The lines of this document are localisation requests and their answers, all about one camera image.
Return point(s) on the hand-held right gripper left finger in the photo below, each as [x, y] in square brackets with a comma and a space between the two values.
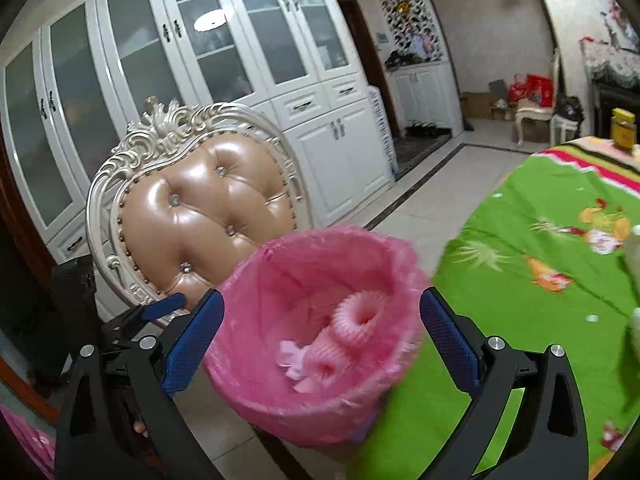
[192, 345]

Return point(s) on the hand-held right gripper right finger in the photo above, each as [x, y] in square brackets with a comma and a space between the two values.
[450, 345]

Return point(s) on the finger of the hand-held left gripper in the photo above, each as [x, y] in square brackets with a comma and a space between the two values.
[162, 306]

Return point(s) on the pink lined waste bin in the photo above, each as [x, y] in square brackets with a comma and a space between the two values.
[250, 390]

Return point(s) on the person's left hand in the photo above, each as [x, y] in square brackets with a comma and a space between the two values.
[138, 427]

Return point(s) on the green printed tablecloth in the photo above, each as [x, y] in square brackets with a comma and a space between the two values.
[525, 310]

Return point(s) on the foam fruit net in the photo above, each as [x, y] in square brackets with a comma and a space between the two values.
[357, 320]
[325, 366]

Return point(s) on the crumpled paper scrap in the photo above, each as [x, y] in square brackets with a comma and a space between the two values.
[292, 360]

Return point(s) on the beige tufted ornate chair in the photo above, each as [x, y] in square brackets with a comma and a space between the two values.
[200, 210]

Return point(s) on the dark door mat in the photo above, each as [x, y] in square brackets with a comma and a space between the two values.
[422, 150]

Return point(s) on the white glass-door cabinet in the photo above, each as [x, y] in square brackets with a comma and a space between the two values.
[325, 160]

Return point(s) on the white carved chair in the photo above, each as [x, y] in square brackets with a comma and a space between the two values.
[535, 112]

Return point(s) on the white lattice shoe cabinet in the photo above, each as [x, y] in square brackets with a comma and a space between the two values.
[425, 90]

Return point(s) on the black bag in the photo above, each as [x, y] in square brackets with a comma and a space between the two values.
[569, 109]

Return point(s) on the red gift bag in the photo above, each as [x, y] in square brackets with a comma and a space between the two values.
[532, 91]

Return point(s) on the yellow labelled jar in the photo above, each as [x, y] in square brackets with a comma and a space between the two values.
[623, 132]

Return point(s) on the dark wooden door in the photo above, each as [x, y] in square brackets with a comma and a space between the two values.
[365, 70]

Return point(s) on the side table with floral cloth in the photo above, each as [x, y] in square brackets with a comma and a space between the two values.
[615, 65]

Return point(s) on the flower vase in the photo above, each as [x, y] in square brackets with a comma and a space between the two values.
[614, 17]

